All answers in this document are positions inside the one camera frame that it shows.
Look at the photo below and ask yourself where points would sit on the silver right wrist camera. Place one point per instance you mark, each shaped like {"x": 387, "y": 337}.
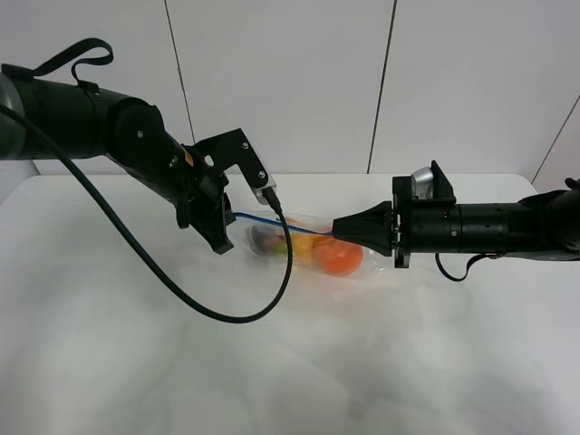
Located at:
{"x": 422, "y": 183}

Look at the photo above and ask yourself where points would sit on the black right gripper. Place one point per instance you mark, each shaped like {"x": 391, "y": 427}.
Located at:
{"x": 407, "y": 225}

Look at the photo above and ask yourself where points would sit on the yellow pear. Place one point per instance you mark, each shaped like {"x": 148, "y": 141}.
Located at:
{"x": 303, "y": 248}

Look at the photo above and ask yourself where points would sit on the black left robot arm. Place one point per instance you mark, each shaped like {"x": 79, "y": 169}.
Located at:
{"x": 83, "y": 121}

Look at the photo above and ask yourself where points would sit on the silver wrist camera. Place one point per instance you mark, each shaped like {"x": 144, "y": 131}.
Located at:
{"x": 267, "y": 188}
{"x": 422, "y": 183}

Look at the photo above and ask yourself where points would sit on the purple eggplant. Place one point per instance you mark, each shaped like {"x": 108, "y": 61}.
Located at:
{"x": 266, "y": 240}

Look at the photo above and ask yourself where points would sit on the orange fruit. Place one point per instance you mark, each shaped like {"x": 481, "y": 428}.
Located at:
{"x": 336, "y": 257}

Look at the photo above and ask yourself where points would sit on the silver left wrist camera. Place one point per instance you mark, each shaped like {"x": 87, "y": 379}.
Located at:
{"x": 267, "y": 188}

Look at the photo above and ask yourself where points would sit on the clear zip bag blue seal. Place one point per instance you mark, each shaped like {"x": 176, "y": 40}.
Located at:
{"x": 373, "y": 263}

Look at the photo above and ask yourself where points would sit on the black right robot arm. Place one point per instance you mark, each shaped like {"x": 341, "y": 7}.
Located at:
{"x": 543, "y": 227}

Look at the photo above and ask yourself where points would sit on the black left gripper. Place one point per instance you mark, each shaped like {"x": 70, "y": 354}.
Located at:
{"x": 203, "y": 203}

